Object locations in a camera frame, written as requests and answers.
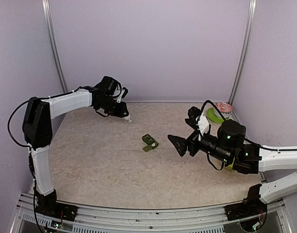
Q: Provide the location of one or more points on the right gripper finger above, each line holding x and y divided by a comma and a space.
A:
180, 147
176, 140

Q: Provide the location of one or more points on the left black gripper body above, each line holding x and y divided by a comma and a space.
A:
115, 110

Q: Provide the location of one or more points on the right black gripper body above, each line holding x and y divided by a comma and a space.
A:
193, 137

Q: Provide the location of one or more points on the small white pill bottle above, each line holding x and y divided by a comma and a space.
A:
128, 119

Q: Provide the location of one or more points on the green weekly pill organizer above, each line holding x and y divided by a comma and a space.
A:
150, 142

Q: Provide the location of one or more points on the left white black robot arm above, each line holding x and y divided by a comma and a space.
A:
106, 98

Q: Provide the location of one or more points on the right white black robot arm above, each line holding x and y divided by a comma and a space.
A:
232, 148

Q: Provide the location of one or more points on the green saucer plate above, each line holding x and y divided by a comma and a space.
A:
213, 115

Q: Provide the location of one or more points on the red patterned white bowl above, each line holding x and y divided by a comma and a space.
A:
224, 108

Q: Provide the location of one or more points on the lime green bowl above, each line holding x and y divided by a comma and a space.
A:
229, 167

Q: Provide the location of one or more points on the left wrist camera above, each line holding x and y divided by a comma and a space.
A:
123, 93

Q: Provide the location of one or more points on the front aluminium rail base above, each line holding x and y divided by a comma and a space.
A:
96, 219

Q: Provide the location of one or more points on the left aluminium frame post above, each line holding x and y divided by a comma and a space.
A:
53, 45

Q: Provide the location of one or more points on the aluminium frame post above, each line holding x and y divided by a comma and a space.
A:
244, 50
53, 45

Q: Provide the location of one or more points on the right aluminium frame post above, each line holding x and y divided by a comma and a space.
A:
244, 50

